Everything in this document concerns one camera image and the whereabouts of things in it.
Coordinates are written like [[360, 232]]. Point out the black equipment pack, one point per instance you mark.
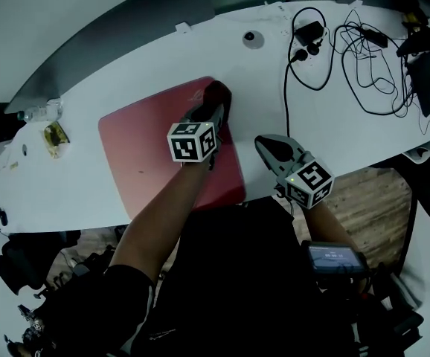
[[386, 318]]

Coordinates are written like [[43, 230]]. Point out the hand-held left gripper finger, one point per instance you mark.
[[218, 117], [190, 114]]

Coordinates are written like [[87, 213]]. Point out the small black desk mat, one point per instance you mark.
[[425, 84]]

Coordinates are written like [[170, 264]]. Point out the clear plastic water bottle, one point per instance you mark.
[[42, 112]]

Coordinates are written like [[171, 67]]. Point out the gold tissue pack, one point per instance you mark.
[[56, 140]]

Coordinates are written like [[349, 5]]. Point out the slim black power brick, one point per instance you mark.
[[373, 37]]

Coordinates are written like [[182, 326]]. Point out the black phone with lit screen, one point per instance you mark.
[[334, 259]]

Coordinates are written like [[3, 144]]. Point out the white divider clip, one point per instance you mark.
[[183, 27]]

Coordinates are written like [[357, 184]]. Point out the black laptop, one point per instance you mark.
[[427, 39]]

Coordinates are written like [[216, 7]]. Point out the round grey desk grommet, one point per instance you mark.
[[253, 39]]

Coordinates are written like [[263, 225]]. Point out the small yellow tag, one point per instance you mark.
[[416, 21]]

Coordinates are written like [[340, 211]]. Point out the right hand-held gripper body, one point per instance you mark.
[[310, 184]]

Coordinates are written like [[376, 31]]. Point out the pink desk mat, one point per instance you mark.
[[140, 154]]

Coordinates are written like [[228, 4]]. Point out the person's black shirt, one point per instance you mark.
[[230, 292]]

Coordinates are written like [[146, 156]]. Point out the small dark desk grommet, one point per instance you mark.
[[24, 150]]

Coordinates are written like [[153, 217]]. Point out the person's right forearm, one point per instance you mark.
[[326, 225]]

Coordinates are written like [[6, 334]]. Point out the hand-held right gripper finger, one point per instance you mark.
[[293, 145], [274, 166]]

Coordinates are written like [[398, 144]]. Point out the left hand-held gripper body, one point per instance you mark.
[[189, 143]]

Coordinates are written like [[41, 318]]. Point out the person's left forearm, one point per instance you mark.
[[163, 214]]

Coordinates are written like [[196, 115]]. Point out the black power adapter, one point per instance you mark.
[[309, 32]]

